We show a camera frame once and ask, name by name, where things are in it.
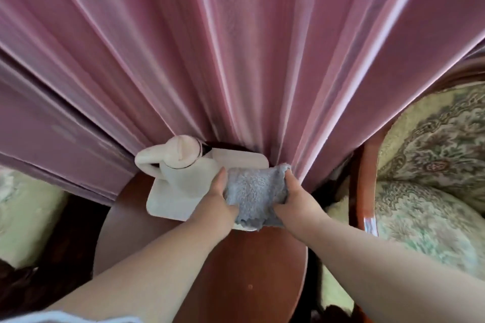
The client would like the person's right hand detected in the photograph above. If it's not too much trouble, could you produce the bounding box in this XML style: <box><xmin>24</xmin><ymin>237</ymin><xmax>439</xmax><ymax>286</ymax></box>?
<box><xmin>273</xmin><ymin>171</ymin><xmax>329</xmax><ymax>235</ymax></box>

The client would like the person's left hand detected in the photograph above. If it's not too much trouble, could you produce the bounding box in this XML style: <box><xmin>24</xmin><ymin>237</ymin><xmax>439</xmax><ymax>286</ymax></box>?
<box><xmin>189</xmin><ymin>167</ymin><xmax>241</xmax><ymax>236</ymax></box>

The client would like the grey fluffy cloth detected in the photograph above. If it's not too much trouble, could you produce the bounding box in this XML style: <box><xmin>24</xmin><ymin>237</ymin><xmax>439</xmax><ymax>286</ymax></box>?
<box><xmin>224</xmin><ymin>163</ymin><xmax>292</xmax><ymax>232</ymax></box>

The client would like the person's right forearm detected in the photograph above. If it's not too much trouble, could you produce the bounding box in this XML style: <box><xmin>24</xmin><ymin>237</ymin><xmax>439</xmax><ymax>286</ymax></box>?
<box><xmin>294</xmin><ymin>216</ymin><xmax>485</xmax><ymax>323</ymax></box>

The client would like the person's left forearm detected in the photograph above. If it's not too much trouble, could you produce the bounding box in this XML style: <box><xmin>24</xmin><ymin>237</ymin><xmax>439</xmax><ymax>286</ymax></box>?
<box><xmin>45</xmin><ymin>217</ymin><xmax>230</xmax><ymax>323</ymax></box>

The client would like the white plastic tray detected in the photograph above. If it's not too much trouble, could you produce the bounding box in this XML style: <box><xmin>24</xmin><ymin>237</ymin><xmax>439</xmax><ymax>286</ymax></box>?
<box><xmin>146</xmin><ymin>148</ymin><xmax>270</xmax><ymax>232</ymax></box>

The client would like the white jug with lid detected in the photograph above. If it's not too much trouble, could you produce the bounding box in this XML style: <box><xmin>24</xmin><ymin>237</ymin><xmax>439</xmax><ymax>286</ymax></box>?
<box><xmin>135</xmin><ymin>135</ymin><xmax>221</xmax><ymax>202</ymax></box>

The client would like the round brown wooden table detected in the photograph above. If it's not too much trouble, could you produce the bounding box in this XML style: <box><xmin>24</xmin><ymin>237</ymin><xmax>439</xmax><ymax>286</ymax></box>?
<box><xmin>93</xmin><ymin>141</ymin><xmax>309</xmax><ymax>323</ymax></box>

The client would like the pink curtain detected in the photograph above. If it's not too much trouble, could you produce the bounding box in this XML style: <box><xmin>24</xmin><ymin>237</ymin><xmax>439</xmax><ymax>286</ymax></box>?
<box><xmin>0</xmin><ymin>0</ymin><xmax>485</xmax><ymax>207</ymax></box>

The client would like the floral upholstered armchair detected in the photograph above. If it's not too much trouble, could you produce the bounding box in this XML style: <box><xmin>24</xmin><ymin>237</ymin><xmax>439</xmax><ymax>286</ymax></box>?
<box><xmin>322</xmin><ymin>65</ymin><xmax>485</xmax><ymax>323</ymax></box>

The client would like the person's white sleeve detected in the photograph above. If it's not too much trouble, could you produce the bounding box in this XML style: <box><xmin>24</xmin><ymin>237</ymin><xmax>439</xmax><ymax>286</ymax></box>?
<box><xmin>23</xmin><ymin>310</ymin><xmax>142</xmax><ymax>323</ymax></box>

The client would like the light green upholstered armchair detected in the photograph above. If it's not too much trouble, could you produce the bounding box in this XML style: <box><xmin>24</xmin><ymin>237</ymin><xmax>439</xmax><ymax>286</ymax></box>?
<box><xmin>0</xmin><ymin>166</ymin><xmax>110</xmax><ymax>323</ymax></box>

